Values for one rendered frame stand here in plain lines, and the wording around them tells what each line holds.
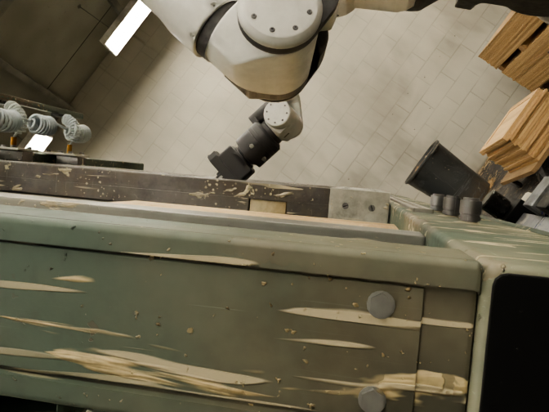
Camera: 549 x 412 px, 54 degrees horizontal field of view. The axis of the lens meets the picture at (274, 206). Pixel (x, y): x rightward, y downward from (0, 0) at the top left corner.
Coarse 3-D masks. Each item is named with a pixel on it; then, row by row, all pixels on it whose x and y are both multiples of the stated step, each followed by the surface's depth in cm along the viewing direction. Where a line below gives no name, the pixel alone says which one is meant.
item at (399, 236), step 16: (0, 192) 64; (48, 208) 59; (64, 208) 58; (80, 208) 58; (96, 208) 58; (112, 208) 57; (128, 208) 57; (144, 208) 58; (160, 208) 59; (208, 224) 56; (224, 224) 56; (240, 224) 55; (256, 224) 55; (272, 224) 55; (288, 224) 55; (304, 224) 54; (320, 224) 56; (336, 224) 58; (384, 240) 53; (400, 240) 53; (416, 240) 53
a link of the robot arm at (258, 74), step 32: (160, 0) 53; (192, 0) 52; (224, 0) 52; (192, 32) 52; (224, 32) 51; (224, 64) 53; (256, 64) 51; (288, 64) 52; (256, 96) 59; (288, 96) 59
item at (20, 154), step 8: (0, 104) 157; (8, 104) 154; (16, 104) 155; (24, 112) 155; (24, 120) 156; (0, 152) 152; (8, 152) 152; (16, 152) 152; (24, 152) 152; (32, 152) 156; (8, 160) 152; (16, 160) 152; (24, 160) 152; (32, 160) 156; (112, 168) 147; (200, 176) 143; (296, 184) 139
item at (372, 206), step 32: (0, 160) 127; (32, 192) 126; (64, 192) 124; (96, 192) 123; (128, 192) 122; (160, 192) 121; (192, 192) 120; (224, 192) 118; (256, 192) 117; (288, 192) 116; (320, 192) 115; (352, 192) 114; (384, 192) 113
